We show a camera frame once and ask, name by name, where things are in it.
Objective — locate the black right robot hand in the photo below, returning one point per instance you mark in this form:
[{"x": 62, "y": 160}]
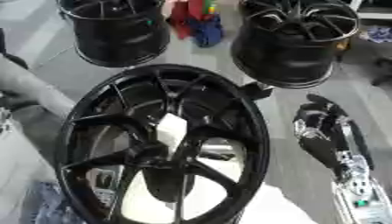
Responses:
[{"x": 321, "y": 140}]

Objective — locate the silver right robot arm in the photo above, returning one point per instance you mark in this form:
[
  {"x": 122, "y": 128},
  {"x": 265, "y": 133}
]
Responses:
[{"x": 362, "y": 198}]

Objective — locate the black wheel rim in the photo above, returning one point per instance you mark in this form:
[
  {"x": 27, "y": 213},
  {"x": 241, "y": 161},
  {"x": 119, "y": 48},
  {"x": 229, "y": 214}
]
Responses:
[
  {"x": 120, "y": 32},
  {"x": 291, "y": 46}
]

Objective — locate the black spoked wheel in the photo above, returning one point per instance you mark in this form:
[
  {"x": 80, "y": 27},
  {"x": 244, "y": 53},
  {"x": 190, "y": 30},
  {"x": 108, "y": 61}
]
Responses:
[{"x": 97, "y": 99}]

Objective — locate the red and blue bag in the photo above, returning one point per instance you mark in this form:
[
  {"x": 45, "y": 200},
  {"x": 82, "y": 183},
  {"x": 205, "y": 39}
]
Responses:
[{"x": 196, "y": 20}]

